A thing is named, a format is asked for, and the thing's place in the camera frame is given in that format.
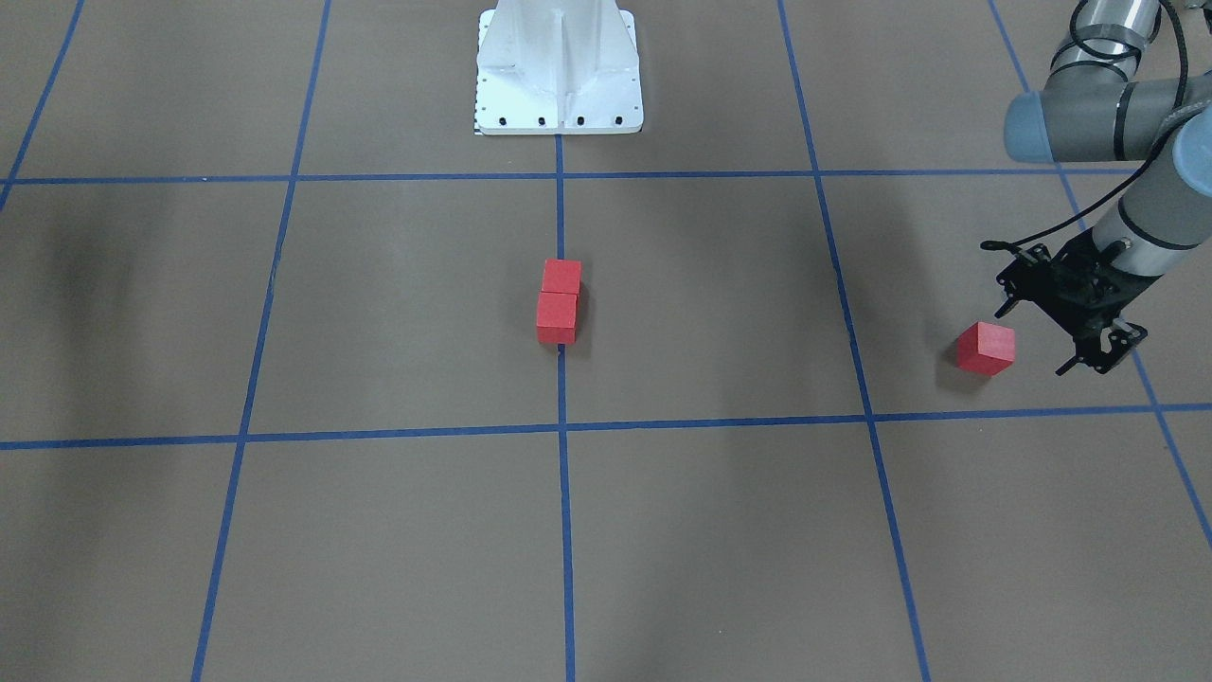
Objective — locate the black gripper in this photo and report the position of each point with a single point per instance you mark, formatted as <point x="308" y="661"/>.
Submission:
<point x="1101" y="325"/>

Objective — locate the red block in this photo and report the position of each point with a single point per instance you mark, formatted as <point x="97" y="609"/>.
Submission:
<point x="986" y="349"/>
<point x="562" y="277"/>

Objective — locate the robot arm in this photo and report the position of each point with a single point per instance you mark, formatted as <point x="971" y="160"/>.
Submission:
<point x="1119" y="88"/>

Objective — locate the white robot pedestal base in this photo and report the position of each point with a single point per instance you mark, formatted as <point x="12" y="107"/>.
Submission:
<point x="557" y="68"/>

